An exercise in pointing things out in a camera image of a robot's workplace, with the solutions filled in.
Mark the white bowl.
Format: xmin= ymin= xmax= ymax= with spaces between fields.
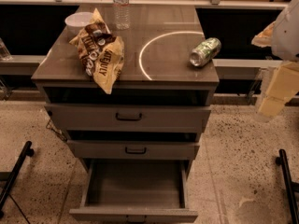
xmin=64 ymin=12 xmax=93 ymax=35

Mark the yellow brown chip bag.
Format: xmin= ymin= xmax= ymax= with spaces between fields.
xmin=70 ymin=8 xmax=124 ymax=94

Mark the black left base leg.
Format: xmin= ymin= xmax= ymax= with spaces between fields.
xmin=0 ymin=141 xmax=35 ymax=217

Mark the black middle drawer handle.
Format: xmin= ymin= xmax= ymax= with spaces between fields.
xmin=124 ymin=147 xmax=147 ymax=155

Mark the clear plastic water bottle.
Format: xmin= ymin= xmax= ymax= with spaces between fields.
xmin=113 ymin=0 xmax=130 ymax=30

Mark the grey drawer cabinet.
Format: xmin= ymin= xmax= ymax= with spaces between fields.
xmin=31 ymin=4 xmax=221 ymax=173

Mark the black drawer handle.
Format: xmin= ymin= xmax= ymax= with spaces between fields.
xmin=115 ymin=113 xmax=142 ymax=121
xmin=124 ymin=147 xmax=147 ymax=155

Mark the green soda can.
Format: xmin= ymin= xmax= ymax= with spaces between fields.
xmin=190 ymin=37 xmax=221 ymax=67

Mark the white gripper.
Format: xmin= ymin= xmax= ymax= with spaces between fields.
xmin=251 ymin=0 xmax=299 ymax=118

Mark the grey top drawer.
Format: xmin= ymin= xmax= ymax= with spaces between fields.
xmin=45 ymin=104 xmax=210 ymax=133

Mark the black base leg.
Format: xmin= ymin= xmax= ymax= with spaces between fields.
xmin=276 ymin=149 xmax=299 ymax=224
xmin=0 ymin=141 xmax=35 ymax=217

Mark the black top drawer handle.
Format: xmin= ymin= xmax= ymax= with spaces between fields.
xmin=115 ymin=113 xmax=142 ymax=121

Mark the grey middle drawer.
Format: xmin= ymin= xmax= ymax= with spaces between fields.
xmin=67 ymin=140 xmax=199 ymax=160

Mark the clear cup at left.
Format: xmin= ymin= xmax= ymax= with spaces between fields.
xmin=0 ymin=38 xmax=12 ymax=61

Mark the black right base leg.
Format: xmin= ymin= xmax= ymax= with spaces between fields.
xmin=276 ymin=149 xmax=299 ymax=224

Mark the grey open bottom drawer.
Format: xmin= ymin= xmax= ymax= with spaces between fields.
xmin=70 ymin=160 xmax=198 ymax=224

